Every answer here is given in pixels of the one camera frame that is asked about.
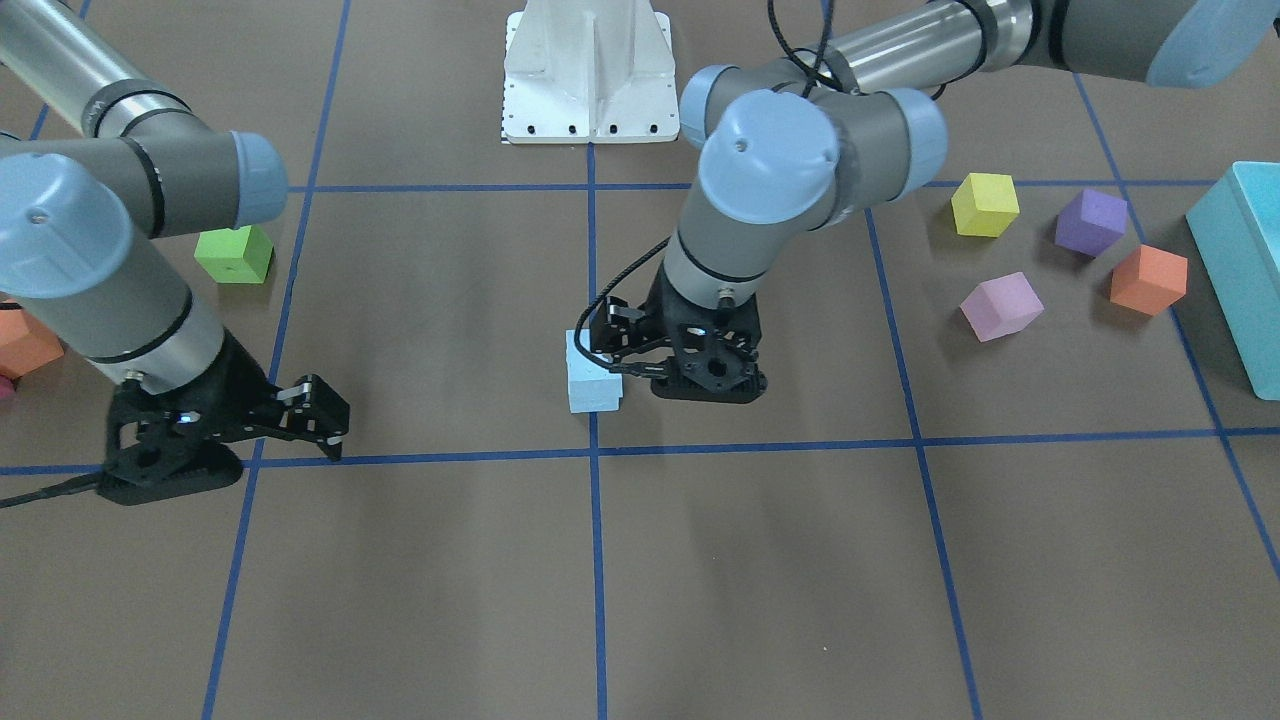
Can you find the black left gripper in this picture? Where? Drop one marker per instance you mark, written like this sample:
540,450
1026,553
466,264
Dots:
663,307

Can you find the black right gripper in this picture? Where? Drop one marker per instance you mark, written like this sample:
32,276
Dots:
236,384

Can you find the light blue foam block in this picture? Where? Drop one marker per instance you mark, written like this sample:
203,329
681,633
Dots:
580,367
595,393

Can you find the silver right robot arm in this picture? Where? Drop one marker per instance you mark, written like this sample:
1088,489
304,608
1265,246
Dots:
79,219

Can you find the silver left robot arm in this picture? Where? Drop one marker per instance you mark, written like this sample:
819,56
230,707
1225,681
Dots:
844,125

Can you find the green foam block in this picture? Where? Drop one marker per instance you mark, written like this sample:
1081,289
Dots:
236,256

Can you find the orange foam block near tray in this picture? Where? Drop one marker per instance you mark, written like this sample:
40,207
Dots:
26,344

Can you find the pink foam block far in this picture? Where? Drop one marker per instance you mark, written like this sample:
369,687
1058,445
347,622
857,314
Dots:
1001,306

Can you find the yellow foam block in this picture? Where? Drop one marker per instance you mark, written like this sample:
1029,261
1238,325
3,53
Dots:
985,205

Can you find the purple foam block far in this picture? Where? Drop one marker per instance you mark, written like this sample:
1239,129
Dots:
1092,222

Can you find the orange foam block far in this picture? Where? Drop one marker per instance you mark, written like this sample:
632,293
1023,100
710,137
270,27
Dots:
1149,280

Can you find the teal plastic bin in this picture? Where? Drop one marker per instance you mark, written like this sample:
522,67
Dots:
1236,228

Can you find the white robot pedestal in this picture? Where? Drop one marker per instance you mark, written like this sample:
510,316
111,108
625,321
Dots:
589,72

